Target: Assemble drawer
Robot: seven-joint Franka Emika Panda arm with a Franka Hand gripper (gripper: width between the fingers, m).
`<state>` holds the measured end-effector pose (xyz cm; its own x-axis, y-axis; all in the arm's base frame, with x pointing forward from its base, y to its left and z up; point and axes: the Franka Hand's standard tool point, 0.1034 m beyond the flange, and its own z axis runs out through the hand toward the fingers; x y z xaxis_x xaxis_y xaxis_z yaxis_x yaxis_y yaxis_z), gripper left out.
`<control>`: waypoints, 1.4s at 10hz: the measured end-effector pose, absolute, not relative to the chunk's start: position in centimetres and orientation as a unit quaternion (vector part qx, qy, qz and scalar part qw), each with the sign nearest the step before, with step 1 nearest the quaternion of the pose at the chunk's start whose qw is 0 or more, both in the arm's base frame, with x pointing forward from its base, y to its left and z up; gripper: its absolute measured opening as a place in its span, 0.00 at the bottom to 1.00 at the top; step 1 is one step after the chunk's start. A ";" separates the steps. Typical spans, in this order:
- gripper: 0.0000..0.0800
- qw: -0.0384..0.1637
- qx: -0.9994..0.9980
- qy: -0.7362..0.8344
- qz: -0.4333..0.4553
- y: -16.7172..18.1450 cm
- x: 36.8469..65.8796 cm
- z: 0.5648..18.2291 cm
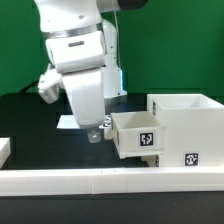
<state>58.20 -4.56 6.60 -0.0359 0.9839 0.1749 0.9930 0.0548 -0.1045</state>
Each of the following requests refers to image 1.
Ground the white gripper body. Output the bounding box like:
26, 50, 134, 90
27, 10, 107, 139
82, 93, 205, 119
62, 68, 105, 129

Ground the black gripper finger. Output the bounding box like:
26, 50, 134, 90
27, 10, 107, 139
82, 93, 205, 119
87, 129, 101, 143

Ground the white drawer box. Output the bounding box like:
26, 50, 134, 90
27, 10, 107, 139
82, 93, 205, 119
111, 111, 166, 159
141, 155, 159, 167

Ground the white drawer cabinet frame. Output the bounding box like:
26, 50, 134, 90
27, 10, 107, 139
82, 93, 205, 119
147, 94, 224, 167

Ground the white front drawer box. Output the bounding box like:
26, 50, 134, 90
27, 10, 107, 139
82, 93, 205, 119
141, 155, 159, 167

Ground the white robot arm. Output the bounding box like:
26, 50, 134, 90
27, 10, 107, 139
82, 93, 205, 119
34, 0, 149, 143

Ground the fiducial marker sheet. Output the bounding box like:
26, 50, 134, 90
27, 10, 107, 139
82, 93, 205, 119
57, 115, 111, 129

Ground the white left fence block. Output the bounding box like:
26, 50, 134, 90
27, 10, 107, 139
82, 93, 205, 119
0, 138, 11, 169

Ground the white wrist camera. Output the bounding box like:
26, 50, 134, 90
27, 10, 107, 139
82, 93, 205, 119
38, 69, 64, 104

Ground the black cable bundle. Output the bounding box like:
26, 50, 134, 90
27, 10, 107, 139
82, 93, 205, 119
18, 79, 43, 95

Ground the white front fence rail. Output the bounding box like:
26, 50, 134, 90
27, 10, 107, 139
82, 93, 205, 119
0, 167, 224, 196

